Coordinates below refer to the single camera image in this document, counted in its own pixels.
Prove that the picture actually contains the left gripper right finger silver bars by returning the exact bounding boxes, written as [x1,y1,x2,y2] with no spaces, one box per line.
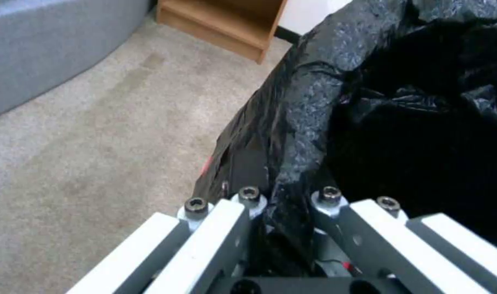
[310,186,497,294]

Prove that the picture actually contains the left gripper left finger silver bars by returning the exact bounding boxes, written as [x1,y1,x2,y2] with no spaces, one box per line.
[66,186,270,294]

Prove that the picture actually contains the trash bin with black bag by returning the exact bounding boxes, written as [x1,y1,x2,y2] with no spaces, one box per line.
[194,0,497,278]

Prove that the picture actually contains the light wooden cabinet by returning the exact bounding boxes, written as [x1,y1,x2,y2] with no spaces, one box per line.
[156,0,289,64]

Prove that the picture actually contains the grey fabric sofa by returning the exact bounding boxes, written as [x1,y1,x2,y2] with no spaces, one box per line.
[0,0,152,120]

